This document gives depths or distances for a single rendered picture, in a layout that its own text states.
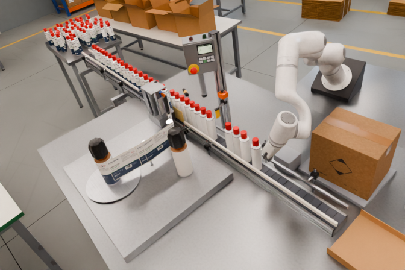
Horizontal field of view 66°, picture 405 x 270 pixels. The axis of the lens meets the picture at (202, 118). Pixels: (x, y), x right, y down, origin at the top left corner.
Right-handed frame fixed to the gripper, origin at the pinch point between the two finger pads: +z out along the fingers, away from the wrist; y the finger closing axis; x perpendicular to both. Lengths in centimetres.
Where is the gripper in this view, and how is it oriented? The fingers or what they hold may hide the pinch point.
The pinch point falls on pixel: (268, 156)
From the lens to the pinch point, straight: 155.6
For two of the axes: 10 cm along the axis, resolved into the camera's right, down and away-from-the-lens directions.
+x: 6.5, 6.4, -4.2
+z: -0.8, 6.0, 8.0
